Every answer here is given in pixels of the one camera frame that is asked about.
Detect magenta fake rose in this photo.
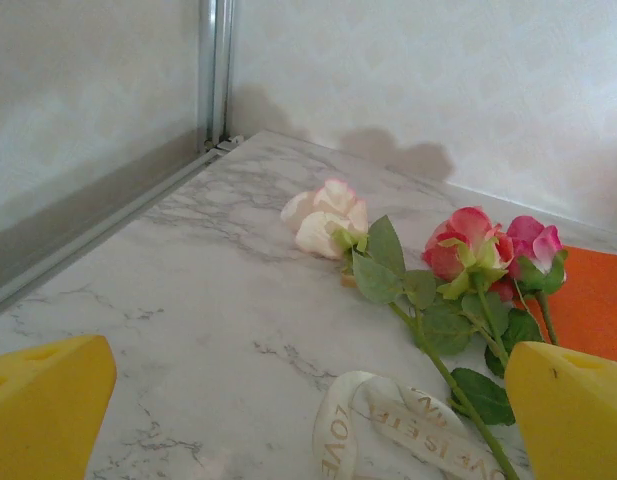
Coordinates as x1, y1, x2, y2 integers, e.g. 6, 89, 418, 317
506, 215, 570, 347

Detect aluminium left frame post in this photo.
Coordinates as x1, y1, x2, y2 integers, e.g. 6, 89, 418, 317
197, 0, 237, 147

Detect coral pink fake rose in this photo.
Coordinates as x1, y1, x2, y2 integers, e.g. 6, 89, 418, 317
421, 206, 544, 379

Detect cream printed ribbon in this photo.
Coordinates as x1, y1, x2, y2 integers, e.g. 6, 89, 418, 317
312, 370, 510, 480

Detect orange wrapping paper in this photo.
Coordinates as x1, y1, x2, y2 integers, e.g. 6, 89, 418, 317
512, 245, 617, 362

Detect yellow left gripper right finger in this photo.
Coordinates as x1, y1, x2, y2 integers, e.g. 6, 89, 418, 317
504, 341, 617, 480

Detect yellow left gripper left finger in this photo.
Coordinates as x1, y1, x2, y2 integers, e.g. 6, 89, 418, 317
0, 334, 118, 480

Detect aluminium left side rail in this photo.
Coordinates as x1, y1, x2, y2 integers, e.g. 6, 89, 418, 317
0, 133, 247, 321

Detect white pink-edged fake rose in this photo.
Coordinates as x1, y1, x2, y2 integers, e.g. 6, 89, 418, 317
280, 178, 520, 480

